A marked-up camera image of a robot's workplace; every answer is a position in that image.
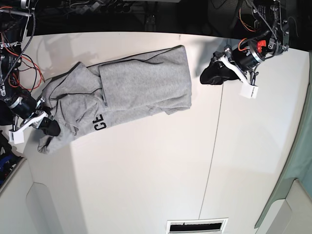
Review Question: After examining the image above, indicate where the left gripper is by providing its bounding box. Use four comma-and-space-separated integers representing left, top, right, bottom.
200, 41, 266, 85

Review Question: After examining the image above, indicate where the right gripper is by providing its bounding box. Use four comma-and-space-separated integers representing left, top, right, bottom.
8, 95, 60, 137

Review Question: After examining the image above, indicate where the grey t-shirt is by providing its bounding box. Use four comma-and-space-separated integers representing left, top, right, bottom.
38, 45, 192, 154

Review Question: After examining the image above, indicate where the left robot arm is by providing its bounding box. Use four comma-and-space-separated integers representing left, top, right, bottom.
200, 0, 289, 87

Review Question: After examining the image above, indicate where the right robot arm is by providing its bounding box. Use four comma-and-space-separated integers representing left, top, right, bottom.
0, 0, 60, 137

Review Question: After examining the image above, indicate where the blue items bin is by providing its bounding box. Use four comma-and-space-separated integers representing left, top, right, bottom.
0, 130, 25, 189

